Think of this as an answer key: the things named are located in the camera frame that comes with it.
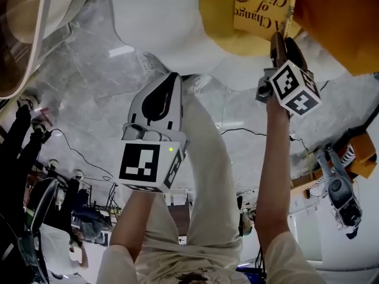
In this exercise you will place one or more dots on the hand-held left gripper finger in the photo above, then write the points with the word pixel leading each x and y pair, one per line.
pixel 177 105
pixel 139 108

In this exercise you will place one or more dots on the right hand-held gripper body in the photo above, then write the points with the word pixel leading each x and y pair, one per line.
pixel 296 90

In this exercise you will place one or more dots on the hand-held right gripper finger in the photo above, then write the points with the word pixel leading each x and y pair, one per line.
pixel 296 55
pixel 278 49

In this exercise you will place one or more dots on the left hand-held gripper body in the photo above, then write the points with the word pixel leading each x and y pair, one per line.
pixel 139 164

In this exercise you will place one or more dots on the yellow book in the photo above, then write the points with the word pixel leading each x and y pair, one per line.
pixel 260 10

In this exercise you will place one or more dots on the white armchair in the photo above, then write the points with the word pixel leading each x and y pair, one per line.
pixel 165 16

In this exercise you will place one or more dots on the person's right forearm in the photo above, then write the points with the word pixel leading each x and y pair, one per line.
pixel 274 158

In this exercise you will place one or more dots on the person's left forearm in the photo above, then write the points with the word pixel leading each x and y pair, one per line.
pixel 133 217

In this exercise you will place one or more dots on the person's white right shoe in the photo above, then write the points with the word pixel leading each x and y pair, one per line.
pixel 198 83

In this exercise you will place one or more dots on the person's white shoe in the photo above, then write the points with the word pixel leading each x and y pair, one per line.
pixel 152 64
pixel 198 83

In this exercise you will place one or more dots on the person's white left shoe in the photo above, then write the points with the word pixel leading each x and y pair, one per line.
pixel 152 64

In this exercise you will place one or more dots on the person's beige trousers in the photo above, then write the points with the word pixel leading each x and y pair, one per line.
pixel 207 158

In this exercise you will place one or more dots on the yellow seat cushion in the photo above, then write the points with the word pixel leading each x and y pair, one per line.
pixel 216 16

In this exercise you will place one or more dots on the small wooden table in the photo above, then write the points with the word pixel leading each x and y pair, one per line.
pixel 364 149

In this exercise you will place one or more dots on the black office chair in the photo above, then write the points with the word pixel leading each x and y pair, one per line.
pixel 44 200

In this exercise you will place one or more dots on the grey backpack with oval pod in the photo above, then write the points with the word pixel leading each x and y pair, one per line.
pixel 340 191

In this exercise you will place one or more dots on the person's beige shirt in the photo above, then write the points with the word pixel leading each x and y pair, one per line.
pixel 290 262

